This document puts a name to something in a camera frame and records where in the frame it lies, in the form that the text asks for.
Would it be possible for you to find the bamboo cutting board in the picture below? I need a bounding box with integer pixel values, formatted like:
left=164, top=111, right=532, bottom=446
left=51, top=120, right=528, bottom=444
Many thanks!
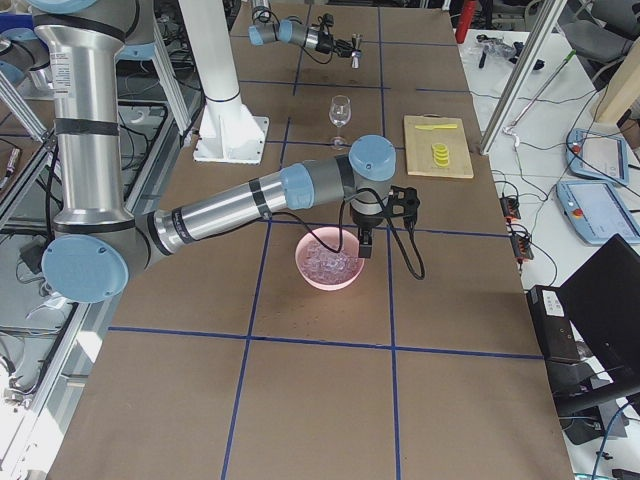
left=403, top=115, right=474, bottom=179

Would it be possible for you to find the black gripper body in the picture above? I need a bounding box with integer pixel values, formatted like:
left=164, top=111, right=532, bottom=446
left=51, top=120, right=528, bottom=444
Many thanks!
left=350, top=208, right=389, bottom=238
left=316, top=32, right=340, bottom=54

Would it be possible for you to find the black camera cable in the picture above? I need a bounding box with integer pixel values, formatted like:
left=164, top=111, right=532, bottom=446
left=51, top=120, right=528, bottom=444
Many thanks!
left=272, top=187, right=427, bottom=281

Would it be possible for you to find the black box device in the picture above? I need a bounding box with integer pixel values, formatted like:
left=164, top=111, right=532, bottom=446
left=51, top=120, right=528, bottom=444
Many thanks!
left=526, top=285, right=580, bottom=364

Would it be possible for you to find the clear ice cubes pile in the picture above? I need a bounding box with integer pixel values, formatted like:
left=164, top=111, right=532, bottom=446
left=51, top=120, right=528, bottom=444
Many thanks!
left=299, top=240, right=360, bottom=285

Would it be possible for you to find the teach pendant far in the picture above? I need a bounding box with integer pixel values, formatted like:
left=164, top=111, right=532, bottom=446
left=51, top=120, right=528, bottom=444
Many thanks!
left=566, top=128, right=631, bottom=186

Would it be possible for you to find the pink bowl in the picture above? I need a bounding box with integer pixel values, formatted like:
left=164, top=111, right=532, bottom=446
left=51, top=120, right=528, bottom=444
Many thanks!
left=294, top=227, right=365, bottom=291

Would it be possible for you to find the aluminium frame post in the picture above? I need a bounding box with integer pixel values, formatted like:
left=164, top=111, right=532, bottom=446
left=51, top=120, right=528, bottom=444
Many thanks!
left=479, top=0, right=576, bottom=155

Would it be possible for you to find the teach pendant near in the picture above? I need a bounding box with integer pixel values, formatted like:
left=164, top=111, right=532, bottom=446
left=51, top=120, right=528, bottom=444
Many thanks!
left=556, top=180, right=639, bottom=245

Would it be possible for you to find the yellow plastic knife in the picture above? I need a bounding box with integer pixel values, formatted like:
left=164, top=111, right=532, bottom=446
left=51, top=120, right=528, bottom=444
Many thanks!
left=414, top=123, right=458, bottom=131

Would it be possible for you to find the teach pendant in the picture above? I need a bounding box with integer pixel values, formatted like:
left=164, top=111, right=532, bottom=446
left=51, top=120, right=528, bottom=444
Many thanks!
left=556, top=180, right=639, bottom=245
left=566, top=128, right=631, bottom=186

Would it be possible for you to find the steel cocktail jigger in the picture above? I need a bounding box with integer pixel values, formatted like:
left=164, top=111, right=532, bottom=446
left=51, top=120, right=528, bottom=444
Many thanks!
left=351, top=33, right=362, bottom=69

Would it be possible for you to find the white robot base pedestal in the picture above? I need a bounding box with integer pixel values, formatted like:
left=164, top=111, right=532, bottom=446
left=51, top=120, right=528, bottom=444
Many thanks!
left=179, top=0, right=269, bottom=165

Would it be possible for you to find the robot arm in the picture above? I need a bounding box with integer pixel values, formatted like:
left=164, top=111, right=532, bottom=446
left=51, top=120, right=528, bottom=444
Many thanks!
left=32, top=1, right=396, bottom=303
left=247, top=1, right=362, bottom=69

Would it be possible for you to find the clear wine glass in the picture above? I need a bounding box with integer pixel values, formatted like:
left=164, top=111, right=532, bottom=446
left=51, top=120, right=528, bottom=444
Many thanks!
left=329, top=95, right=351, bottom=149

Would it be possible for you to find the black laptop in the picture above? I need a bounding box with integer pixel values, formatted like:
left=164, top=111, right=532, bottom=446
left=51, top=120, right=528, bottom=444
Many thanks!
left=556, top=234, right=639, bottom=416

